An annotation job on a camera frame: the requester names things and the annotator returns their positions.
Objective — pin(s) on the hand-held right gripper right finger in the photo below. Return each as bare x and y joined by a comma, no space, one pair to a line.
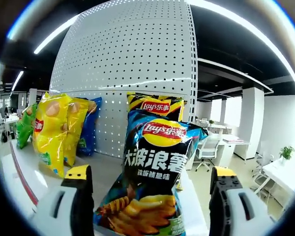
231,211

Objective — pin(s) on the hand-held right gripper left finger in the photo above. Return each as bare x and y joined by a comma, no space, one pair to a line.
61,211

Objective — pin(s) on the green chip bag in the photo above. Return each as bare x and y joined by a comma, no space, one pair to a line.
24,130

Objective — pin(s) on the black blue chip bag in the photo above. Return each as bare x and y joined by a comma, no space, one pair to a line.
152,159

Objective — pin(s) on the white snack and drink counter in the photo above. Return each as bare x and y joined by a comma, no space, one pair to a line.
125,49

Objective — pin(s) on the white office desk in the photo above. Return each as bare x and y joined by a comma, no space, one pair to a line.
228,147

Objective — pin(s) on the white office chair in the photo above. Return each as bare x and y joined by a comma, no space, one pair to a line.
207,150

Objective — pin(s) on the small potted plant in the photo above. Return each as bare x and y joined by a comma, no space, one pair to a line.
286,153

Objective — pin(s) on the black yellow chip bag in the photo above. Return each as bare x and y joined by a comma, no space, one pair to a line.
137,100

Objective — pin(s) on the ceiling light strip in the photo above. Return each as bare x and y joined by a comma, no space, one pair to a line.
17,79
54,35

